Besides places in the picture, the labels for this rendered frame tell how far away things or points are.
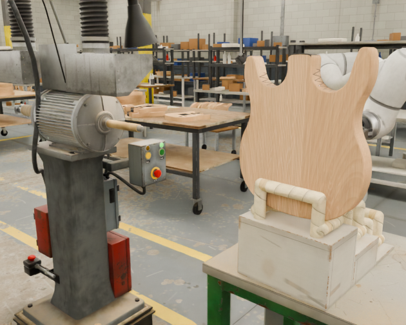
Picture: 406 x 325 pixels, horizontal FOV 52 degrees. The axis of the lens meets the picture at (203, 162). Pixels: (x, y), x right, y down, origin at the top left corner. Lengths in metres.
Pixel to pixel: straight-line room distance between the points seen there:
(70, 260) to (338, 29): 11.71
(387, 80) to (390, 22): 11.23
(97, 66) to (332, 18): 11.88
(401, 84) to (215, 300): 0.84
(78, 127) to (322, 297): 1.13
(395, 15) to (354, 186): 11.67
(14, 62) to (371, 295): 1.67
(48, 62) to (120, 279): 1.12
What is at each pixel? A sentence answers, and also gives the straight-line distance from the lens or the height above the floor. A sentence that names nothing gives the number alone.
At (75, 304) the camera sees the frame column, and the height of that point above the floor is 0.38.
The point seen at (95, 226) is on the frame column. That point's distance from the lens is 2.07.
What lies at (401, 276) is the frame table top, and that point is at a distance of 1.32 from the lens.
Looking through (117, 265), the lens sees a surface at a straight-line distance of 2.21.
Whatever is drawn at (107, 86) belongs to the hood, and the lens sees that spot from 1.49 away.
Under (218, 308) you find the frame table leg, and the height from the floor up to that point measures 0.79.
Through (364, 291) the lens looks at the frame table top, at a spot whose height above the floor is 0.93.
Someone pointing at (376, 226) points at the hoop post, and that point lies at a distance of 1.42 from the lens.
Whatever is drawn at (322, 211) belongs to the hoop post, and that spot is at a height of 1.17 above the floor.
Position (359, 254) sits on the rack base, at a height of 1.02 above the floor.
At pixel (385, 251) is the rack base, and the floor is 0.94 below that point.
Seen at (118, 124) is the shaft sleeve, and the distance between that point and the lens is 1.70.
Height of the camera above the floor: 1.52
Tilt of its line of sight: 14 degrees down
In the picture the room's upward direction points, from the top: straight up
